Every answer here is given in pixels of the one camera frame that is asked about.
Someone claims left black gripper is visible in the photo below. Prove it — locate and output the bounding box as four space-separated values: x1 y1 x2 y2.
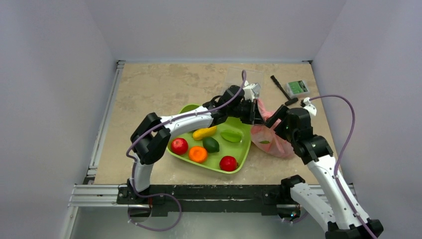
227 99 265 125

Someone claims pink plastic bag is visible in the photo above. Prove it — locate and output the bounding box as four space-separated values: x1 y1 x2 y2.
250 119 294 158

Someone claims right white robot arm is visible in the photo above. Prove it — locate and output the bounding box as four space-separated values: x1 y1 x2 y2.
265 105 384 239

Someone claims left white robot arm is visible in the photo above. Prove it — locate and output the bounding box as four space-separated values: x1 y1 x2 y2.
128 83 264 204

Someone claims green fake starfruit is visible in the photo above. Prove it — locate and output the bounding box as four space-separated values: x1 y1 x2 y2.
220 129 242 143

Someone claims red fake apple right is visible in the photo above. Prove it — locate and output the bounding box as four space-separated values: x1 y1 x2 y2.
219 156 238 172

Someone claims red fake apple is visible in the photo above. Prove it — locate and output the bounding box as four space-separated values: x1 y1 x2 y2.
219 156 238 172
170 137 189 155

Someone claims dark green fake avocado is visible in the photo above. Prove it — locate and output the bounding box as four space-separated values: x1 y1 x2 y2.
202 137 220 153

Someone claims yellow fake fruit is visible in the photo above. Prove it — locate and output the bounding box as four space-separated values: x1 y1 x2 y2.
192 126 217 141

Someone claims orange fake fruit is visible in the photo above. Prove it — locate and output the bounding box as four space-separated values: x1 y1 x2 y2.
188 146 208 163

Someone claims red fake apple left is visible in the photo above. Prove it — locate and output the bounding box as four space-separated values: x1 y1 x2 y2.
170 137 189 155

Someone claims small green labelled box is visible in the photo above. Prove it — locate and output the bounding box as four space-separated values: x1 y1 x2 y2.
286 80 311 98

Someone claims green plastic tray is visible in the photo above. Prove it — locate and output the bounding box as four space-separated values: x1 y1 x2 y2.
167 117 251 174

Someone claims clear plastic screw box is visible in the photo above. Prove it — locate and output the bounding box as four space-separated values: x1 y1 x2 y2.
221 67 263 93

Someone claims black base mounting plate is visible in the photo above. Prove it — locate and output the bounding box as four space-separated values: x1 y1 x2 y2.
116 184 304 220

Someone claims black T-handle tool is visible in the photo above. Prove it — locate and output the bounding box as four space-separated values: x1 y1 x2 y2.
270 75 298 106

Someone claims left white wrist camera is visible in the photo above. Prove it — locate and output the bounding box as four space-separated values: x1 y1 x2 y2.
243 81 261 101

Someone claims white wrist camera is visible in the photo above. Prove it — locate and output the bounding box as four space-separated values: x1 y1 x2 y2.
300 97 317 117
243 81 261 101

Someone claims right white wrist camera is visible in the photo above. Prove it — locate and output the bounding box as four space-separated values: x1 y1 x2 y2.
300 97 317 117

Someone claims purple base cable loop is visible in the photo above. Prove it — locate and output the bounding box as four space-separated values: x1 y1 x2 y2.
127 192 184 232

